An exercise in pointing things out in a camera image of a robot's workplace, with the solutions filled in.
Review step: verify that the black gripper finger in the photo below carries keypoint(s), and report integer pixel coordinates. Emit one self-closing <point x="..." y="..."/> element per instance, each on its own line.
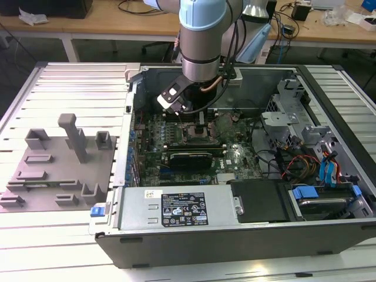
<point x="201" y="128"/>

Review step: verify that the silver CPU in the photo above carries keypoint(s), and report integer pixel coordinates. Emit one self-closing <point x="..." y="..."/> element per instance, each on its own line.
<point x="192" y="135"/>

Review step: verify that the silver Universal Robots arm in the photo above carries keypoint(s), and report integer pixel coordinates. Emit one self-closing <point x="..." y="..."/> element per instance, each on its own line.
<point x="199" y="44"/>

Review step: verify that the CPU socket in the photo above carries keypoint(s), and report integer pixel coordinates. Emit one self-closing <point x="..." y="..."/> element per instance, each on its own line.
<point x="185" y="138"/>

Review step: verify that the RAM slot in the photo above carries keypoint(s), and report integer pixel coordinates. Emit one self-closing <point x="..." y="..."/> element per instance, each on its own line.
<point x="194" y="144"/>
<point x="192" y="120"/>
<point x="212" y="114"/>
<point x="194" y="147"/>
<point x="218" y="154"/>
<point x="192" y="117"/>

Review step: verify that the black graphics card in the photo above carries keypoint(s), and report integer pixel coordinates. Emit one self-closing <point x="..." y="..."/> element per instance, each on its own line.
<point x="191" y="161"/>

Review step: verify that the round coin battery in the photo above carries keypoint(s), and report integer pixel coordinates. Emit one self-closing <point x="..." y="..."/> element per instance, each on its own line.
<point x="235" y="118"/>

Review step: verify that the green motherboard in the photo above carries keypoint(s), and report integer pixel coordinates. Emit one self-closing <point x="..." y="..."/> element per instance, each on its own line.
<point x="152" y="132"/>

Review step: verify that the small silver heatsink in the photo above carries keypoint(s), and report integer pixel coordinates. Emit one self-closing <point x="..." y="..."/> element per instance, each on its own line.
<point x="227" y="178"/>

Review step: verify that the black chair base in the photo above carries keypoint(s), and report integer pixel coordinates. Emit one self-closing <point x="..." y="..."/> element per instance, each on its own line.
<point x="155" y="46"/>

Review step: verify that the metal drive cage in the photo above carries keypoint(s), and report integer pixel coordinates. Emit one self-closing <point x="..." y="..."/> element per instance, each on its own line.
<point x="276" y="117"/>

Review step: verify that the black plastic bay cover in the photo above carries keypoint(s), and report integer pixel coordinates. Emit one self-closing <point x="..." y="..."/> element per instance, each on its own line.
<point x="258" y="199"/>

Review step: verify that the grey power supply unit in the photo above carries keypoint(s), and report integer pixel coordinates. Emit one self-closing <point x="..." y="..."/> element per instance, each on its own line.
<point x="138" y="202"/>

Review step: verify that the small black adapter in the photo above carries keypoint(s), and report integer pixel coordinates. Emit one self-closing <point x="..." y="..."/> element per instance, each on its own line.
<point x="288" y="30"/>

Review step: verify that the open black PC case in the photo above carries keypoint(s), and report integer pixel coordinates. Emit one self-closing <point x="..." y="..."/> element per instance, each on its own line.
<point x="205" y="246"/>

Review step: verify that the wooden desk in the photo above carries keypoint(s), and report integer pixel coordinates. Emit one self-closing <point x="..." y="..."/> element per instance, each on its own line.
<point x="102" y="25"/>

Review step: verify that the blue case latch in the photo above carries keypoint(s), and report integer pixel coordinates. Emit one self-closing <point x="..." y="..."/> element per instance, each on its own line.
<point x="97" y="212"/>

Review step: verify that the small black box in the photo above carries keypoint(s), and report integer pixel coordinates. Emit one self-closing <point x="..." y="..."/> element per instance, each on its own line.
<point x="301" y="12"/>

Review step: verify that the hard disk in blue carrier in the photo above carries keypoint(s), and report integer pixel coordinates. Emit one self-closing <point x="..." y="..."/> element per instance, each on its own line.
<point x="320" y="210"/>

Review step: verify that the grey parts rack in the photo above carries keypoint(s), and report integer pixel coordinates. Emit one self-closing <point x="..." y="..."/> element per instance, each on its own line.
<point x="58" y="173"/>

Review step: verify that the clear plastic bags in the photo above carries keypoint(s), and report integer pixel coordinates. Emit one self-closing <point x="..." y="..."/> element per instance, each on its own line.
<point x="333" y="16"/>

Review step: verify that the wide black computer box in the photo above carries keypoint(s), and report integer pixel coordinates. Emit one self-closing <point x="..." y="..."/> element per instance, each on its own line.
<point x="58" y="7"/>

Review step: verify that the green RAM stick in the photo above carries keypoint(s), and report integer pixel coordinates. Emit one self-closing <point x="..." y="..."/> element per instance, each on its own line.
<point x="44" y="185"/>

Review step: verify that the white cardboard box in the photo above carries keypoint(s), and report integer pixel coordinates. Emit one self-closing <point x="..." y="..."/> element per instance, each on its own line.
<point x="357" y="18"/>

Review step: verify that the crumpled white wrap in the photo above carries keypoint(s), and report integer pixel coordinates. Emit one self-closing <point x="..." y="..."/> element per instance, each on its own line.
<point x="32" y="17"/>

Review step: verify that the blue box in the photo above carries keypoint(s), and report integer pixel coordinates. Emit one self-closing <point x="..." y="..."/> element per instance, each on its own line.
<point x="369" y="5"/>

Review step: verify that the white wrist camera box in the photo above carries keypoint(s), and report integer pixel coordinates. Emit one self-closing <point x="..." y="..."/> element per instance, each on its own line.
<point x="164" y="101"/>

